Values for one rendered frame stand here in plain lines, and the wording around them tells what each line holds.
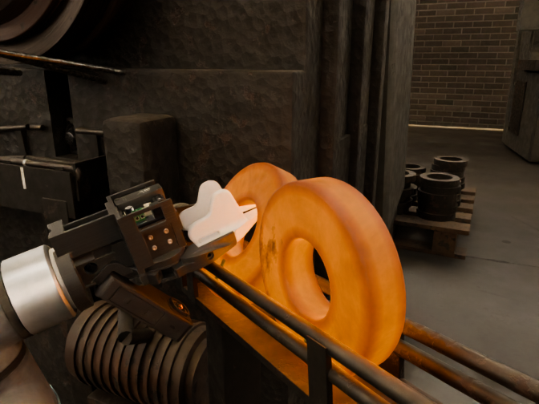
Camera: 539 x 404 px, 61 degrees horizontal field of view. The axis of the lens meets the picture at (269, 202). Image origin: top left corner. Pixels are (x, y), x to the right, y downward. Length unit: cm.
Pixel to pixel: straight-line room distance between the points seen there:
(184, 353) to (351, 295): 36
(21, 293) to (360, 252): 29
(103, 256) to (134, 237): 4
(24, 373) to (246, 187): 28
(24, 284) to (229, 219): 20
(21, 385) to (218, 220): 24
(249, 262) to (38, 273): 19
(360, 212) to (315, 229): 4
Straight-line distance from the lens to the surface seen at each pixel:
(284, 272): 39
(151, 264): 45
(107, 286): 47
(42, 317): 46
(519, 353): 171
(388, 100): 150
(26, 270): 46
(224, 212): 47
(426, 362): 36
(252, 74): 73
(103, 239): 45
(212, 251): 46
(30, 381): 51
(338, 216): 31
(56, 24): 82
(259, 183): 50
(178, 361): 64
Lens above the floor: 89
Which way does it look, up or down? 17 degrees down
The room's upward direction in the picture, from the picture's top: straight up
